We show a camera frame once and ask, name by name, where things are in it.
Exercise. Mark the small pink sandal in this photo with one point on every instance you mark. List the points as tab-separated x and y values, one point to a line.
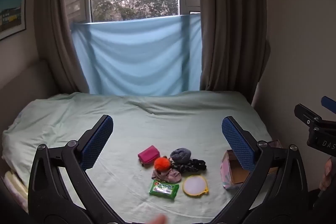
168	174

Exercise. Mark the pink zip pouch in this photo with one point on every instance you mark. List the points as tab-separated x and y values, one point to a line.
147	154

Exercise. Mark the black scrunchie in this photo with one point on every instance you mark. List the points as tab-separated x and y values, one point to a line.
191	165

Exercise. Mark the green wet wipes packet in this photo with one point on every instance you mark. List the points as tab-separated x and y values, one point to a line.
164	188

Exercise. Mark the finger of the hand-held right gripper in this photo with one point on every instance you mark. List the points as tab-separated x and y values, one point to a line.
329	103
305	113

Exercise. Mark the round yellow-rimmed mirror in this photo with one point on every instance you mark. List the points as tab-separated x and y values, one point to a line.
194	185

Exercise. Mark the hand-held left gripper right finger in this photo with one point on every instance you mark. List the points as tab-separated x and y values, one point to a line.
237	145

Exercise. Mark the brown curtain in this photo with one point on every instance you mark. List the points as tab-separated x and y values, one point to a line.
231	22
56	24

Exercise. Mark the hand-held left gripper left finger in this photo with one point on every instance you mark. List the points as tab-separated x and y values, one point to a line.
97	141

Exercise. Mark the orange pom-pom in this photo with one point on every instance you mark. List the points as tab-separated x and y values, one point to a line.
162	163

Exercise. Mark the grey sock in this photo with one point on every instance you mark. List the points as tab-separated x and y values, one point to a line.
181	154

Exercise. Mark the light blue hanging cloth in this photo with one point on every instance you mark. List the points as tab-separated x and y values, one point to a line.
136	56

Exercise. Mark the stack of pale folded bedding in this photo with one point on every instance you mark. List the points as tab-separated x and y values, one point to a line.
15	187

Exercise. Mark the cardboard box with pink print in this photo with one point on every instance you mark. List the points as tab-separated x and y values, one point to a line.
236	174

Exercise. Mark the framed wall picture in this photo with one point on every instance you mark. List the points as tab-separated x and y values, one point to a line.
11	11

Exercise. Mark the person's right hand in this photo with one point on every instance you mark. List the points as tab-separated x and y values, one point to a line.
326	174

